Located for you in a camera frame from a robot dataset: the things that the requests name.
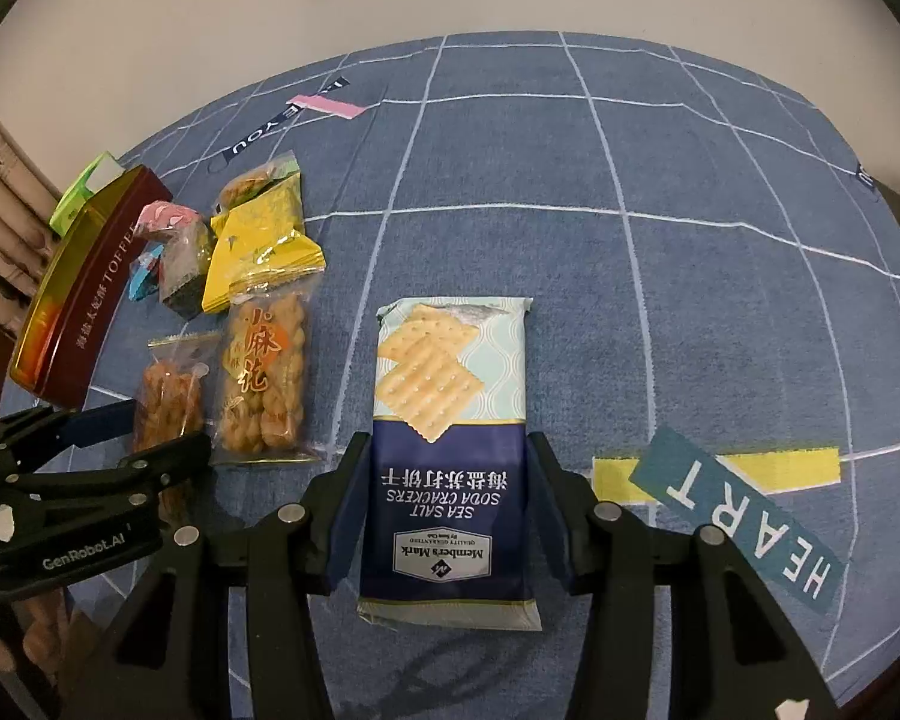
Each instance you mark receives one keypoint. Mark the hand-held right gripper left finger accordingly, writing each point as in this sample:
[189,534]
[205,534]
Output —
[349,510]

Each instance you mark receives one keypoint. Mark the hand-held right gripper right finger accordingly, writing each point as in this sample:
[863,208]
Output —
[551,517]

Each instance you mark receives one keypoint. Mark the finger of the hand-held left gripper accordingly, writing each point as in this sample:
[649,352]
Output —
[165,465]
[97,424]

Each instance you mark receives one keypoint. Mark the small reddish twisted dough packet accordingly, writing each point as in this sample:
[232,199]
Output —
[169,397]

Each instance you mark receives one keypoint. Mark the dark red gold-lined tin box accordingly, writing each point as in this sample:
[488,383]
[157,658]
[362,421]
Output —
[97,292]

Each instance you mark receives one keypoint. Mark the blue candy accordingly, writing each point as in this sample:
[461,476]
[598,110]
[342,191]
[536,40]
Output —
[144,277]

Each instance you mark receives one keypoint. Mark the blue soda cracker packet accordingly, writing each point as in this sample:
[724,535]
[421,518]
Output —
[450,390]

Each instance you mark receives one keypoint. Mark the black sesame block packet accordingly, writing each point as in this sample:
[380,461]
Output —
[187,270]

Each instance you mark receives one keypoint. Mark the large clear twisted dough packet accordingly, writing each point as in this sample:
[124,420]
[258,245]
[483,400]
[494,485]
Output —
[262,375]

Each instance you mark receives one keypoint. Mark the yellow snack packet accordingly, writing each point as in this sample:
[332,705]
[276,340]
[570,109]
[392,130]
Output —
[270,240]
[225,292]

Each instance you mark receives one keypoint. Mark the pink candy packet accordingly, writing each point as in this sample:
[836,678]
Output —
[165,219]

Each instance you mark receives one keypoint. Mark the green tissue pack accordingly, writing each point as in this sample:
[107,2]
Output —
[75,199]

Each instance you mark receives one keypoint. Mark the beige patterned curtain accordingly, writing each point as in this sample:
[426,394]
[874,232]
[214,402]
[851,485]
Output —
[0,187]

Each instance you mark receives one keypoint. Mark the blue checked bed sheet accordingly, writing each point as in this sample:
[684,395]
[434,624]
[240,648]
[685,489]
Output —
[720,315]

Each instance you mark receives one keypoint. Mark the clear green-ended peanut packet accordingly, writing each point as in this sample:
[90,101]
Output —
[251,184]

